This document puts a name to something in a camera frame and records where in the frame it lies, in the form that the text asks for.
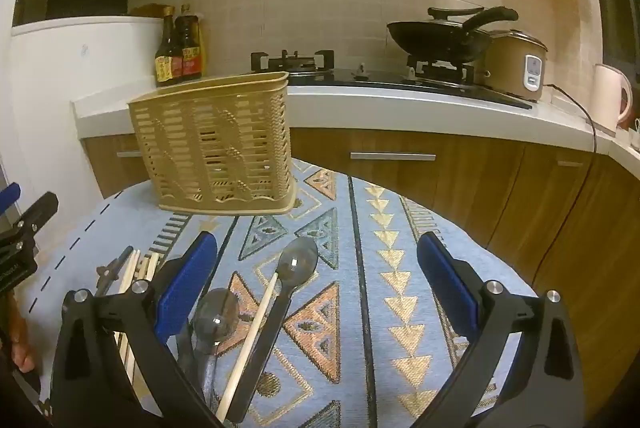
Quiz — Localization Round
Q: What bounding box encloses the blue patterned tablecloth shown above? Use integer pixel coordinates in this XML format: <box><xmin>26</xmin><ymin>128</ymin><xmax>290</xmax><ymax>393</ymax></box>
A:
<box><xmin>17</xmin><ymin>158</ymin><xmax>546</xmax><ymax>428</ymax></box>

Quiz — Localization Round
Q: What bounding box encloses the beige plastic utensil basket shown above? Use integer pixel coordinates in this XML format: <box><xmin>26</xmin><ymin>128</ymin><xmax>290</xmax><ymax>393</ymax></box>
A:
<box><xmin>127</xmin><ymin>72</ymin><xmax>298</xmax><ymax>215</ymax></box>

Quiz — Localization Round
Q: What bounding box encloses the dark sauce bottle yellow label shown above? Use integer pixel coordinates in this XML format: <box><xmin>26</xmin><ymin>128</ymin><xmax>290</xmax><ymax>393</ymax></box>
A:
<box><xmin>155</xmin><ymin>7</ymin><xmax>183</xmax><ymax>88</ymax></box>

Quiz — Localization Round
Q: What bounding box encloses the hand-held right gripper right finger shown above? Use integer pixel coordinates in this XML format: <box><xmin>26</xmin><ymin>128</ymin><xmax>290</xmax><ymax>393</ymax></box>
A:
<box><xmin>416</xmin><ymin>231</ymin><xmax>586</xmax><ymax>428</ymax></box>

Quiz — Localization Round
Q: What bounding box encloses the beige rice cooker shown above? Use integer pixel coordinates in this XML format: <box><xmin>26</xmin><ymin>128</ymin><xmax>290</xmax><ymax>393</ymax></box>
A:
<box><xmin>475</xmin><ymin>28</ymin><xmax>548</xmax><ymax>102</ymax></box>

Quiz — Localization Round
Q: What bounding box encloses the dark utensil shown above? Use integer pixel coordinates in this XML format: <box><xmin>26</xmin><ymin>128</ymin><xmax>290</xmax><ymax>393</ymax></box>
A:
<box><xmin>94</xmin><ymin>247</ymin><xmax>135</xmax><ymax>298</ymax></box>

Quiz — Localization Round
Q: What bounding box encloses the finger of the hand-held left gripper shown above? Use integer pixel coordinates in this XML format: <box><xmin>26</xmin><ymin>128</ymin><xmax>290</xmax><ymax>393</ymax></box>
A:
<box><xmin>0</xmin><ymin>182</ymin><xmax>22</xmax><ymax>221</ymax></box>
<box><xmin>0</xmin><ymin>192</ymin><xmax>59</xmax><ymax>254</ymax></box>

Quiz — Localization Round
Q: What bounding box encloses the dark transparent plastic spoon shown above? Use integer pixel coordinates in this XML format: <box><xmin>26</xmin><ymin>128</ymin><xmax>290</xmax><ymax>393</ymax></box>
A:
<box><xmin>175</xmin><ymin>288</ymin><xmax>242</xmax><ymax>404</ymax></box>
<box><xmin>225</xmin><ymin>235</ymin><xmax>320</xmax><ymax>425</ymax></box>

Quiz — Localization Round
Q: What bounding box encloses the person's left hand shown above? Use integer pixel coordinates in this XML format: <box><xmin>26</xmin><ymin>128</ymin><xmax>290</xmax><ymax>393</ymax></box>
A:
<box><xmin>6</xmin><ymin>295</ymin><xmax>37</xmax><ymax>371</ymax></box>

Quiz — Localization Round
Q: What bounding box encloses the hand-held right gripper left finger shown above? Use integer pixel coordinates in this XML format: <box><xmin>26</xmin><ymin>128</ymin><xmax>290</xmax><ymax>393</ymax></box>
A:
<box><xmin>50</xmin><ymin>231</ymin><xmax>226</xmax><ymax>428</ymax></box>

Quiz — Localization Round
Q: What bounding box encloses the black gas stove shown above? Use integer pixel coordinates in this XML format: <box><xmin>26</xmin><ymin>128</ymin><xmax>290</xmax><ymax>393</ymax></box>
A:
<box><xmin>250</xmin><ymin>50</ymin><xmax>533</xmax><ymax>110</ymax></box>

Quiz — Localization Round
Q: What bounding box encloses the black wok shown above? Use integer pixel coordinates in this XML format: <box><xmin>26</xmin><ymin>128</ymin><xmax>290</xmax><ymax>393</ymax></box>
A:
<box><xmin>386</xmin><ymin>6</ymin><xmax>519</xmax><ymax>64</ymax></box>

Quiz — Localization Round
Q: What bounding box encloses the long metal cabinet handle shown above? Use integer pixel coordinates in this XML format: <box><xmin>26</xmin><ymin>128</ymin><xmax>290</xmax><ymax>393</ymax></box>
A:
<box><xmin>350</xmin><ymin>151</ymin><xmax>437</xmax><ymax>161</ymax></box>

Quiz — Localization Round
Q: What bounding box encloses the black power cable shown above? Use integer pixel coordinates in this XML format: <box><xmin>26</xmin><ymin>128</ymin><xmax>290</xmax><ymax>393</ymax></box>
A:
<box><xmin>530</xmin><ymin>83</ymin><xmax>598</xmax><ymax>291</ymax></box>

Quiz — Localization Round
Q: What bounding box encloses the white electric kettle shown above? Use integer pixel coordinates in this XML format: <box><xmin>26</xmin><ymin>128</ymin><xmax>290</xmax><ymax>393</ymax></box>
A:
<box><xmin>592</xmin><ymin>63</ymin><xmax>633</xmax><ymax>134</ymax></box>

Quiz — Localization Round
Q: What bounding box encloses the dark sauce bottle red label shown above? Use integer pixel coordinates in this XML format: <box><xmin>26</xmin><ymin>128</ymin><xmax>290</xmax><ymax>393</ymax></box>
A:
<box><xmin>173</xmin><ymin>4</ymin><xmax>203</xmax><ymax>82</ymax></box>

